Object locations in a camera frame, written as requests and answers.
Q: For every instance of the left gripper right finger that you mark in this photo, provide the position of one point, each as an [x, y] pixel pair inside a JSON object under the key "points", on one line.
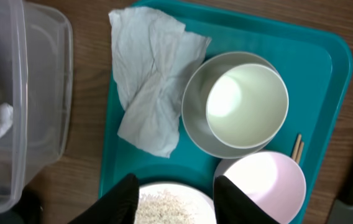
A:
{"points": [[232, 206]]}

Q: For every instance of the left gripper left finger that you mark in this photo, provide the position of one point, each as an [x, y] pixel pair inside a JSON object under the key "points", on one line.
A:
{"points": [[117, 206]]}

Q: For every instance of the pink bowl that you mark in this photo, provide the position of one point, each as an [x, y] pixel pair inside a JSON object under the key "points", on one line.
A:
{"points": [[274, 181]]}

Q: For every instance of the white round plate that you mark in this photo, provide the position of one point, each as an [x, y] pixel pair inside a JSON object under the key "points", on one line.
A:
{"points": [[173, 203]]}

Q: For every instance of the white paper cup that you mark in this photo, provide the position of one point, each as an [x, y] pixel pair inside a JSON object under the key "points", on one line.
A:
{"points": [[247, 106]]}

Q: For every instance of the grey small bowl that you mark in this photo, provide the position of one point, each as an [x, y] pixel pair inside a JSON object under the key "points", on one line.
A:
{"points": [[193, 109]]}

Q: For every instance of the teal serving tray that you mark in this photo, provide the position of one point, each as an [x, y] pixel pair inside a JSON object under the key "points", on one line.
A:
{"points": [[315, 65]]}

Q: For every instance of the clear plastic bin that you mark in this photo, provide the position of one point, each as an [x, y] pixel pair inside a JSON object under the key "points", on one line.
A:
{"points": [[36, 79]]}

